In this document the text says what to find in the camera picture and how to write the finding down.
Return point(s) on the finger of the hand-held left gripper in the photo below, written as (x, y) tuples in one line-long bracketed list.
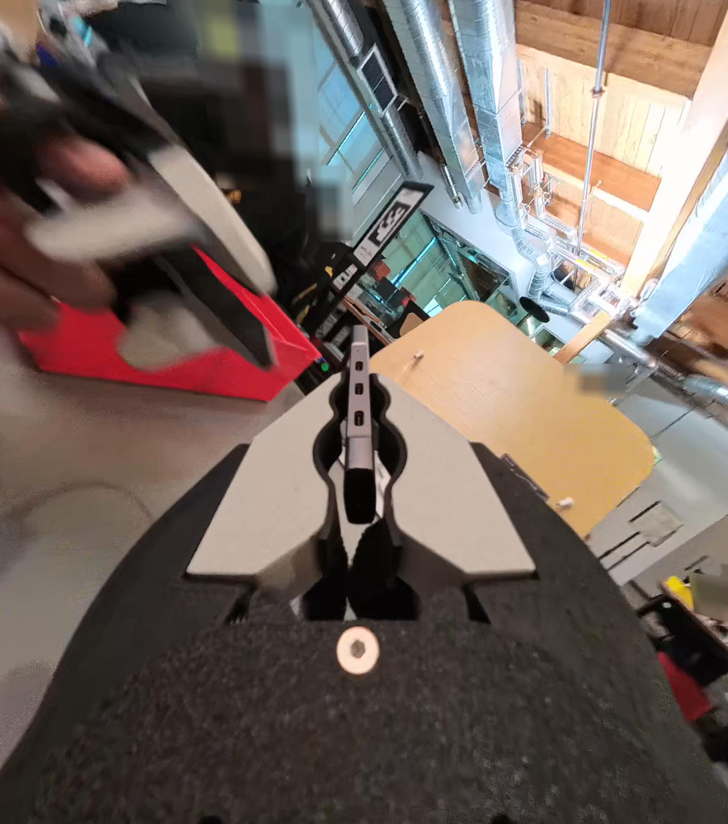
[(216, 219), (171, 335)]

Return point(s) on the black framed tag sign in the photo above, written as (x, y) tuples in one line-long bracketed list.
[(393, 222)]

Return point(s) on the black power station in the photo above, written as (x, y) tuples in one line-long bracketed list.
[(319, 373)]

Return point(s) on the wooden board stand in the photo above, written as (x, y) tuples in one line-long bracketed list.
[(518, 412)]

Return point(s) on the silver round duct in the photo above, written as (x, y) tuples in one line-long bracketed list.
[(441, 96)]

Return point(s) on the ceiling air vent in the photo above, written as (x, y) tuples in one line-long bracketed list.
[(380, 77)]

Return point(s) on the foil wrapped duct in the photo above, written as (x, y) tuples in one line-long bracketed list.
[(492, 96)]

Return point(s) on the red plastic bin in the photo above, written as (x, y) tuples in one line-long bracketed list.
[(80, 347)]

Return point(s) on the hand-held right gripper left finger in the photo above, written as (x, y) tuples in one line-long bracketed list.
[(267, 508)]

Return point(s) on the grey desk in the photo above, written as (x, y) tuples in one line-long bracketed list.
[(48, 483)]

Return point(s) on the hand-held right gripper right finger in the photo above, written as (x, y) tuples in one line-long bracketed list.
[(460, 508)]

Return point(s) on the silver spiral duct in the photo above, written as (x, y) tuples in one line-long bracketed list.
[(711, 212)]

